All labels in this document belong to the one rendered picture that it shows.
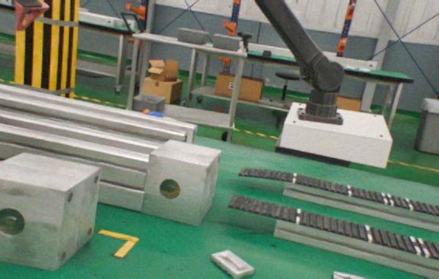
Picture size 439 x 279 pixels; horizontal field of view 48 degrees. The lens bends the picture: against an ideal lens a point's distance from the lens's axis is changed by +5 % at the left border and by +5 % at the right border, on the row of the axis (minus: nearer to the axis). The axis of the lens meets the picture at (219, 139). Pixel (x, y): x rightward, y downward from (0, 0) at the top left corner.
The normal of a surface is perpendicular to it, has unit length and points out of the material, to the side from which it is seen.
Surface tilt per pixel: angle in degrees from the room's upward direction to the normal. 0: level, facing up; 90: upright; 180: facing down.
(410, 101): 90
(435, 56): 90
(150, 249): 0
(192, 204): 90
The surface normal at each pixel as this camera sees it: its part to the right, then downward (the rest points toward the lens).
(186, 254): 0.16, -0.96
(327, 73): 0.32, 0.33
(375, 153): -0.22, 0.21
